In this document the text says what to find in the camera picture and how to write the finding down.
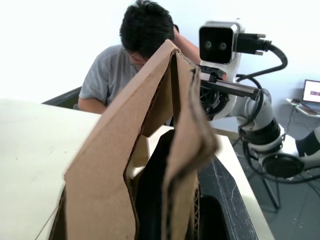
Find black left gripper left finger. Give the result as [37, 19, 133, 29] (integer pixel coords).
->
[136, 129, 176, 240]

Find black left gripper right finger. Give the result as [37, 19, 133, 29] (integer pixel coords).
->
[196, 155, 261, 240]

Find small brown cardboard box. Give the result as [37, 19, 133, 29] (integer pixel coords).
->
[48, 39, 221, 240]

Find black stand legs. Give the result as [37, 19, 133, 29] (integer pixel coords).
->
[247, 172, 282, 213]

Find small white side table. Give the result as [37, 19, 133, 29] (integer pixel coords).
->
[285, 98, 320, 119]

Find open laptop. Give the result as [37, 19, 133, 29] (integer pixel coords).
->
[300, 79, 320, 104]

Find man in grey t-shirt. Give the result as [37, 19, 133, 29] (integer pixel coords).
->
[78, 0, 181, 112]

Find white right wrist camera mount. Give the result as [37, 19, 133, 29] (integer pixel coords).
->
[198, 18, 246, 121]

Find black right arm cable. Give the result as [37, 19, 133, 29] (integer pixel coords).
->
[234, 31, 289, 135]

